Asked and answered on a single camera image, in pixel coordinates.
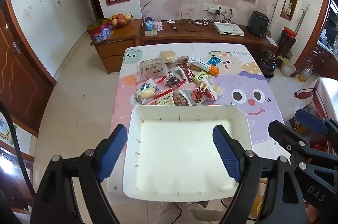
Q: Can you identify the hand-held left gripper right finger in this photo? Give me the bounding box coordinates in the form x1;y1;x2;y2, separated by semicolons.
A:
213;125;308;224

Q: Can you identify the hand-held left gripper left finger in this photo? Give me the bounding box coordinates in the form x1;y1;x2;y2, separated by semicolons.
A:
33;124;128;224

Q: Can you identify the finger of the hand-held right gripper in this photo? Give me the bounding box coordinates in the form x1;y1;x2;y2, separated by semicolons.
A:
268;120;311;169
294;109;338;154

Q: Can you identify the white plastic tray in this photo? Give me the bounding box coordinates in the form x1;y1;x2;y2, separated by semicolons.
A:
123;104;252;203

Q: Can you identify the red white snack packet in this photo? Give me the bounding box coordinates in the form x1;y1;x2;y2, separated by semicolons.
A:
190;88;214;105

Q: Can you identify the clear pale pastry packet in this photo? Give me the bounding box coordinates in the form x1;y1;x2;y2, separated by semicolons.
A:
198;80;225;101

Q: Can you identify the nut brittle packet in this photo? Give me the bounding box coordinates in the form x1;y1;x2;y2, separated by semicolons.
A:
173;92;192;106

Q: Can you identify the blueberry cake packet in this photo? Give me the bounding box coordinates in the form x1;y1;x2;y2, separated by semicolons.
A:
135;79;163;104

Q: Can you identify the red white label packet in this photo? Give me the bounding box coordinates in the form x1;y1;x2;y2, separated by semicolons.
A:
154;89;175;106

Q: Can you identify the green snack packet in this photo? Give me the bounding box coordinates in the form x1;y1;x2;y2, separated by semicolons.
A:
192;71;212;85

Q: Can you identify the orange biscuit packet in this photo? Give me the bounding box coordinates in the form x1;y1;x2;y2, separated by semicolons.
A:
190;55;220;78

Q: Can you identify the long dark red packet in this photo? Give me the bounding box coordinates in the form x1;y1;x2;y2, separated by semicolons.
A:
176;65;196;84

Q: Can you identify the brown sliced bread packet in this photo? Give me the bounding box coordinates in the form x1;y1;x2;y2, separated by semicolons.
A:
137;59;165;80

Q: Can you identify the clear nut bar packet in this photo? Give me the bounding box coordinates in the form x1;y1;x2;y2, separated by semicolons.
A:
174;55;189;66

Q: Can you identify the yellow cake packet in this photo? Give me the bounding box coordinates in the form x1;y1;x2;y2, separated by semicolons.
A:
159;51;177;64

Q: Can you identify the red bag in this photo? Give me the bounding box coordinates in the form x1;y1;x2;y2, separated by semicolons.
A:
294;89;316;99

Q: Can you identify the white cloth covered furniture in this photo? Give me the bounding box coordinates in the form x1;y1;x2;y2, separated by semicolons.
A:
313;77;338;121

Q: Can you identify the yellow oil bottle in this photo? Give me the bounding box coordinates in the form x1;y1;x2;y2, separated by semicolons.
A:
298;65;313;82

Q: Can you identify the white plastic jug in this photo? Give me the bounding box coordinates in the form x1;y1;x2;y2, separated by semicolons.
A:
280;57;296;78

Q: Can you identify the cartoon printed tablecloth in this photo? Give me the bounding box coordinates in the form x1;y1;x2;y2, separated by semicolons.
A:
107;43;287;203

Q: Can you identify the dark brown ceramic jar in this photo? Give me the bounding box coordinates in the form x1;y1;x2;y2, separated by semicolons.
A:
256;51;278;79

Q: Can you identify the wicker bin with red lid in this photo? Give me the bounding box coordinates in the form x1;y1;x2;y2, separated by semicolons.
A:
277;27;297;59

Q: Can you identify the wooden side cabinet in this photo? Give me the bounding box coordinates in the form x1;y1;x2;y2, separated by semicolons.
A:
90;19;140;74

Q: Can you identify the dark green air fryer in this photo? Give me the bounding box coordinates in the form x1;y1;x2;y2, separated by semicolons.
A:
247;10;269;37

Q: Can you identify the white set-top box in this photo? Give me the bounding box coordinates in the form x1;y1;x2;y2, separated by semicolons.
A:
213;22;245;35

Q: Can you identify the wooden television console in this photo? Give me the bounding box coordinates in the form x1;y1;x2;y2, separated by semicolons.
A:
137;18;279;55

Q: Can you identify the brown wooden door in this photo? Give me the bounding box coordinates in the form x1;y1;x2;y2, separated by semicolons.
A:
0;0;57;137

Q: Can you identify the round colourful tin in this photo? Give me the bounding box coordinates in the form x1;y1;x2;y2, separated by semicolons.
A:
87;18;113;43

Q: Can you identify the wicker fruit bowl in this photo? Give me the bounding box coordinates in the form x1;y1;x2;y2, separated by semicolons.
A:
109;16;133;28

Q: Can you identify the blue snow globe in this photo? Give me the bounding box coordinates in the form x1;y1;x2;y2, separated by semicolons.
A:
143;16;155;31

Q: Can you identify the pink toy figure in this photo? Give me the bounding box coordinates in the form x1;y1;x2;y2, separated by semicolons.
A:
154;15;164;31

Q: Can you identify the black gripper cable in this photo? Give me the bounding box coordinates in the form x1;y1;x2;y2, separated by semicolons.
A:
0;102;36;198

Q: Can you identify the mop handle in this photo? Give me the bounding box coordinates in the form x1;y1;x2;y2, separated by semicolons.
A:
294;3;311;34

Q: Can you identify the colourful wall poster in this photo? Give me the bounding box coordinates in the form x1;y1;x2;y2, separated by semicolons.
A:
0;110;18;145

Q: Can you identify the black looped cable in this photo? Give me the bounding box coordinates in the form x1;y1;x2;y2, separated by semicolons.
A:
181;19;209;32

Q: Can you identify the white wall socket strip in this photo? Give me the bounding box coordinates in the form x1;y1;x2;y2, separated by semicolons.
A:
203;3;234;14

